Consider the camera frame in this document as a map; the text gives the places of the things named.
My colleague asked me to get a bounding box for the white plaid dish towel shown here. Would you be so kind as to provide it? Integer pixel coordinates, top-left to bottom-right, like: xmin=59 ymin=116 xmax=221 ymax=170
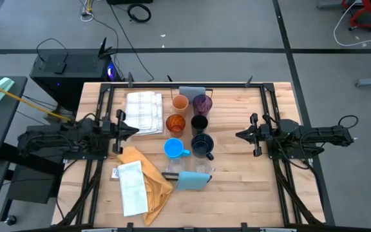
xmin=124 ymin=91 xmax=164 ymax=135

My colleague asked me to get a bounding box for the black desk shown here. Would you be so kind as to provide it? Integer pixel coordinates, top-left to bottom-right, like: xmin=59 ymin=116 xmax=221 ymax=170
xmin=0 ymin=75 xmax=28 ymax=165

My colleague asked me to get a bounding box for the black plastic cup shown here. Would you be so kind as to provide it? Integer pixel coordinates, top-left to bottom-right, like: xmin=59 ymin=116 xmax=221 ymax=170
xmin=190 ymin=114 xmax=209 ymax=136

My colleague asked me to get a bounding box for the dark navy mug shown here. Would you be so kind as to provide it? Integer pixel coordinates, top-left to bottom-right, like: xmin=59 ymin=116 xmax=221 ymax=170
xmin=190 ymin=133 xmax=215 ymax=161

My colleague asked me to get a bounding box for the white folded cloth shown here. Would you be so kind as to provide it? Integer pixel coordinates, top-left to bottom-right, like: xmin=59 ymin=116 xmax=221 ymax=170
xmin=117 ymin=160 xmax=149 ymax=217

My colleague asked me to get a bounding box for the black pedestal stand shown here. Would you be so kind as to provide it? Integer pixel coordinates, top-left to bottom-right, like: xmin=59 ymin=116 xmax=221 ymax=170
xmin=6 ymin=124 xmax=77 ymax=204

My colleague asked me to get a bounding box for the white floor cable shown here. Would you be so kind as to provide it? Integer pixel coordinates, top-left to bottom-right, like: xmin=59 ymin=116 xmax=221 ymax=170
xmin=333 ymin=0 xmax=371 ymax=48

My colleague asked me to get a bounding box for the purple translucent tumbler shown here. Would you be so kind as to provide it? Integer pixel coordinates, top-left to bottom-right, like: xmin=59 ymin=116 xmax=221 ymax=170
xmin=192 ymin=93 xmax=214 ymax=117

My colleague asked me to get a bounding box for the mint green stapler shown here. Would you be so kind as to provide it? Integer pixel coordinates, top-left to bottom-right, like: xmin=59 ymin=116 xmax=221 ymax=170
xmin=0 ymin=77 xmax=15 ymax=102

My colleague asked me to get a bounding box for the yellow strap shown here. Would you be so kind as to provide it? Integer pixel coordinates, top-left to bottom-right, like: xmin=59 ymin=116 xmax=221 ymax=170
xmin=0 ymin=78 xmax=73 ymax=122

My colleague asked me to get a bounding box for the yellow waffle cloth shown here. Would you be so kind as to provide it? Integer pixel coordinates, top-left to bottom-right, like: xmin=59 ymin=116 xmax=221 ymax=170
xmin=117 ymin=146 xmax=175 ymax=227

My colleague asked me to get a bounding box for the amber translucent tumbler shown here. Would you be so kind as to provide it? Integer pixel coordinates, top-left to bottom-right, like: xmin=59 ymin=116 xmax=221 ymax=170
xmin=166 ymin=113 xmax=187 ymax=139

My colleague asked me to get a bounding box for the black wifi antenna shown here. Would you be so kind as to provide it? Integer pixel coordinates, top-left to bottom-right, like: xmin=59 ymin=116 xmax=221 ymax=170
xmin=97 ymin=37 xmax=117 ymax=59

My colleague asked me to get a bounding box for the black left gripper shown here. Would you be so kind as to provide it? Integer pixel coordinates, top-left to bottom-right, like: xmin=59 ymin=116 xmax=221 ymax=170
xmin=100 ymin=109 xmax=140 ymax=154

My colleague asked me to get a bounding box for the bright blue plastic mug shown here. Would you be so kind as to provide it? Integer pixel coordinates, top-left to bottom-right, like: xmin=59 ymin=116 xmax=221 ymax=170
xmin=163 ymin=137 xmax=191 ymax=160

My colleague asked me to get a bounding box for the small pale orange cup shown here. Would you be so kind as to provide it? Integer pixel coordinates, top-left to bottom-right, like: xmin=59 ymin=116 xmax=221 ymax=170
xmin=171 ymin=94 xmax=190 ymax=117

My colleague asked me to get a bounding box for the white and yellow cable bundle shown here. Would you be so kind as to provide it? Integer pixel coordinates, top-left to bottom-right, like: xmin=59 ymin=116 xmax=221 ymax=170
xmin=80 ymin=0 xmax=95 ymax=23

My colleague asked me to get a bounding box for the thin black floor cable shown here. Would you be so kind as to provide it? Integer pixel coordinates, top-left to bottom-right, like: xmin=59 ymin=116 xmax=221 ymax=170
xmin=109 ymin=3 xmax=156 ymax=83

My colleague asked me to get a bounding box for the black aluminium table frame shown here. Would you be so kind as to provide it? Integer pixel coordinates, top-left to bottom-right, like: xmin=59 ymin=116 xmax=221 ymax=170
xmin=52 ymin=75 xmax=336 ymax=232

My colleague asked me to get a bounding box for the clear glass cup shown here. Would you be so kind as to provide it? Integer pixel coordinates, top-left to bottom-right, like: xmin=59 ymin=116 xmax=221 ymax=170
xmin=193 ymin=157 xmax=216 ymax=175

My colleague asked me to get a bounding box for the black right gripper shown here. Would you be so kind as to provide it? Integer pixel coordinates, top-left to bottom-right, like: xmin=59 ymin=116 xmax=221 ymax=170
xmin=236 ymin=113 xmax=275 ymax=158

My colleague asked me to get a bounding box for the coiled black cable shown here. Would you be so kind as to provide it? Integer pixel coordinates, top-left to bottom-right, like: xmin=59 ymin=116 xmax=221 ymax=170
xmin=126 ymin=3 xmax=152 ymax=23

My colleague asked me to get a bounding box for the black computer tower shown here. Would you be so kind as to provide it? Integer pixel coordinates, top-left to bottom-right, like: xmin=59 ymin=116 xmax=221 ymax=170
xmin=30 ymin=48 xmax=124 ymax=112

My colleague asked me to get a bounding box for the small black box device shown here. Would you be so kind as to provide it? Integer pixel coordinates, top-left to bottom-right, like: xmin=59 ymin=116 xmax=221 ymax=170
xmin=52 ymin=61 xmax=67 ymax=75

